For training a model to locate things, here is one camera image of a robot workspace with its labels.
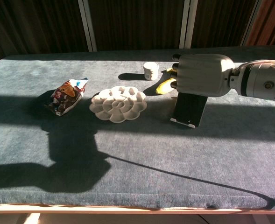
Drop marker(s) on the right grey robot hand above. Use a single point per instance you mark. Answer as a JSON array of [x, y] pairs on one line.
[[202, 74]]

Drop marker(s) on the black smartphone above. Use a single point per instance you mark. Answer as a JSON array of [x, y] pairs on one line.
[[189, 109]]

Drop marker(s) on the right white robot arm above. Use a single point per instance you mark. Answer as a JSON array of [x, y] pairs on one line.
[[263, 79]]

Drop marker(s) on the yellow banana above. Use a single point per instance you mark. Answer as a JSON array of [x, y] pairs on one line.
[[164, 87]]

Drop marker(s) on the small white jar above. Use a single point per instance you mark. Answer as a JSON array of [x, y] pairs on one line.
[[151, 71]]

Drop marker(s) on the dark brown curtain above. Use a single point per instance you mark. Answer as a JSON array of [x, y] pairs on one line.
[[34, 25], [217, 23], [137, 23]]

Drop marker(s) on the red-orange curtain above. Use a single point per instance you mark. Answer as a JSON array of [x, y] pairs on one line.
[[270, 23]]

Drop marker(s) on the blue-grey table cloth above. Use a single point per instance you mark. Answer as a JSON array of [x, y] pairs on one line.
[[151, 144]]

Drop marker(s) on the white flower paint palette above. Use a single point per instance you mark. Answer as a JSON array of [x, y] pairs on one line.
[[118, 105]]

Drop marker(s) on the crumpled brown snack bag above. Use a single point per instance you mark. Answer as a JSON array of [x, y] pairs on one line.
[[66, 96]]

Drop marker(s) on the white window frame post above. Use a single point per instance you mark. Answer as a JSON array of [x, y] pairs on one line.
[[187, 23], [87, 25], [250, 23]]

